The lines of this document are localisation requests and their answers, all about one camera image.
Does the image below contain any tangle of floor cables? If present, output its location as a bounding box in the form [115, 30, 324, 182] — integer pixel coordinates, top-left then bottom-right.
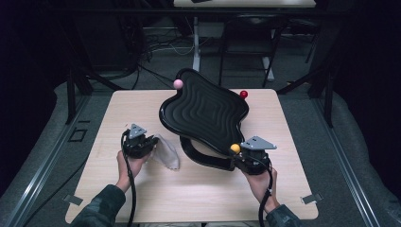
[138, 29, 198, 65]

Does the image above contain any white background table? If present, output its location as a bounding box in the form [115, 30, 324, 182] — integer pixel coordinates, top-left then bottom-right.
[173, 0, 317, 82]

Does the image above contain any black metal frame post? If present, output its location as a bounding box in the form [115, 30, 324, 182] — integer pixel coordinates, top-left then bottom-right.
[64, 67, 124, 126]
[277, 62, 335, 129]

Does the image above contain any black chair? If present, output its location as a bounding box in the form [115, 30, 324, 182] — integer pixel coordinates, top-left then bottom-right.
[218, 13, 289, 89]

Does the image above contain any black metal crossbar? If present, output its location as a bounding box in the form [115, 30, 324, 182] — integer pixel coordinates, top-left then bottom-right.
[41, 8, 351, 16]

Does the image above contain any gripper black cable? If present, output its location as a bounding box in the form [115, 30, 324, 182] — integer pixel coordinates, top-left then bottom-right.
[121, 129, 137, 227]
[252, 154, 274, 227]

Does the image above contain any grey cleaning cloth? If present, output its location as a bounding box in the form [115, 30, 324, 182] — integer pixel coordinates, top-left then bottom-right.
[150, 133, 181, 171]

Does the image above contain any black wavy tray stand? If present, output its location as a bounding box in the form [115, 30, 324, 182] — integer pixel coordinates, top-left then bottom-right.
[159, 67, 250, 172]

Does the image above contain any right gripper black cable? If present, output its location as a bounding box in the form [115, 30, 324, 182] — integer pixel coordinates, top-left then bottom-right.
[252, 154, 274, 227]

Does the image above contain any thin black floor cable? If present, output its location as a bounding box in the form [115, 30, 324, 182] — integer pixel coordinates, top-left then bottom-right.
[23, 154, 91, 227]

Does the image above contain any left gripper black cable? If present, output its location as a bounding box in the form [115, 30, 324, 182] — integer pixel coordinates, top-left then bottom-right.
[121, 129, 137, 227]

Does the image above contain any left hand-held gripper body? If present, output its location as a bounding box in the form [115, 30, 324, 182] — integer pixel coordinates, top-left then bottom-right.
[121, 123, 154, 160]

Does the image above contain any aluminium floor rail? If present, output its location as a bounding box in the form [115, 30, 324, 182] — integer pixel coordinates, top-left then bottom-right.
[310, 94, 382, 227]
[3, 94, 93, 227]

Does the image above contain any person's right hand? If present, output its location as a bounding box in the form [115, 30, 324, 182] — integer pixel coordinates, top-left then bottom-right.
[242, 166, 280, 214]

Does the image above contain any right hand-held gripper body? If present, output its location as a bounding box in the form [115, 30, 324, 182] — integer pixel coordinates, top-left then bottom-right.
[235, 135, 278, 176]

